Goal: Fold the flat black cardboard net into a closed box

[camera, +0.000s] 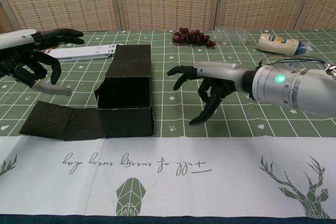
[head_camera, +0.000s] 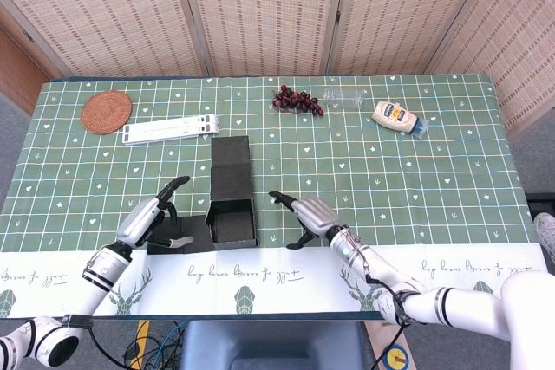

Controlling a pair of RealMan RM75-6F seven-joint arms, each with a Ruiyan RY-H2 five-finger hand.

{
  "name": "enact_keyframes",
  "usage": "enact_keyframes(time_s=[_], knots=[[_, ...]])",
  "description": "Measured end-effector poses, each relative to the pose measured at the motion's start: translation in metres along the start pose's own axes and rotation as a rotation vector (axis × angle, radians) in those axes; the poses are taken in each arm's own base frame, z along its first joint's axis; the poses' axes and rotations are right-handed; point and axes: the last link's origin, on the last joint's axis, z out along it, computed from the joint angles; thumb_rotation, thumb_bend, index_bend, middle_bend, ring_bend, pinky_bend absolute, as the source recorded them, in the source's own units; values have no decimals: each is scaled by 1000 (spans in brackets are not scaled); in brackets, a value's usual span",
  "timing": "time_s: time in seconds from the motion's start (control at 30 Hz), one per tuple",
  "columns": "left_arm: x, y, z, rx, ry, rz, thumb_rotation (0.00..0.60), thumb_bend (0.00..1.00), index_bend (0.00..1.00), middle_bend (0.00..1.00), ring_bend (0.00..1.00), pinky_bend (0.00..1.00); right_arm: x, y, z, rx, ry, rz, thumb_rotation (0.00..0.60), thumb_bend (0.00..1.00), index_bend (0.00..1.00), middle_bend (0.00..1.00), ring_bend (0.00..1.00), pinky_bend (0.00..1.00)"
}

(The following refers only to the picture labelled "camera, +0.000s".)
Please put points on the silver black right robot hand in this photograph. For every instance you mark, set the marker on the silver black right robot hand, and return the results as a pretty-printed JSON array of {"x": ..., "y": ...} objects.
[{"x": 223, "y": 74}]

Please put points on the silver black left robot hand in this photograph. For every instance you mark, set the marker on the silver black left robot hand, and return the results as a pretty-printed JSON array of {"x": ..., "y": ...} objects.
[{"x": 15, "y": 51}]

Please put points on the black cardboard box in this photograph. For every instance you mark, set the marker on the black cardboard box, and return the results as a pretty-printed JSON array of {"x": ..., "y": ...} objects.
[{"x": 126, "y": 127}]

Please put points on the clear plastic cup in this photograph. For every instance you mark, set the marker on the clear plastic cup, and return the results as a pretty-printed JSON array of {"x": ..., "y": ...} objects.
[{"x": 231, "y": 36}]

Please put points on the bunch of red grapes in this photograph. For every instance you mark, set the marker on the bunch of red grapes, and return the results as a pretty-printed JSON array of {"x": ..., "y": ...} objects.
[{"x": 191, "y": 37}]

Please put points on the mayonnaise squeeze bottle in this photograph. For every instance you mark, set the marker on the mayonnaise squeeze bottle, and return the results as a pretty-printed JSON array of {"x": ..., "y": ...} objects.
[{"x": 275, "y": 44}]

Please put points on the white folding laptop stand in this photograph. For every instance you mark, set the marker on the white folding laptop stand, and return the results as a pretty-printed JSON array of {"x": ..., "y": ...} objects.
[{"x": 86, "y": 52}]

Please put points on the green checked deer tablecloth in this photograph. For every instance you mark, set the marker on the green checked deer tablecloth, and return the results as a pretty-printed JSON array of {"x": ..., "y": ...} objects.
[{"x": 236, "y": 155}]

